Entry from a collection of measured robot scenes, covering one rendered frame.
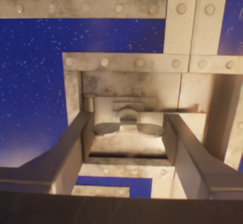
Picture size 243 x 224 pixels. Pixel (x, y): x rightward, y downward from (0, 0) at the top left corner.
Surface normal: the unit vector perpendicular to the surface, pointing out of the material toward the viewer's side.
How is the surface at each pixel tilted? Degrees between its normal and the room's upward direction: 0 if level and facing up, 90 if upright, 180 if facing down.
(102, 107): 90
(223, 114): 90
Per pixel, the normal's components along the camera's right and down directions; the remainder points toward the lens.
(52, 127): -0.03, 0.30
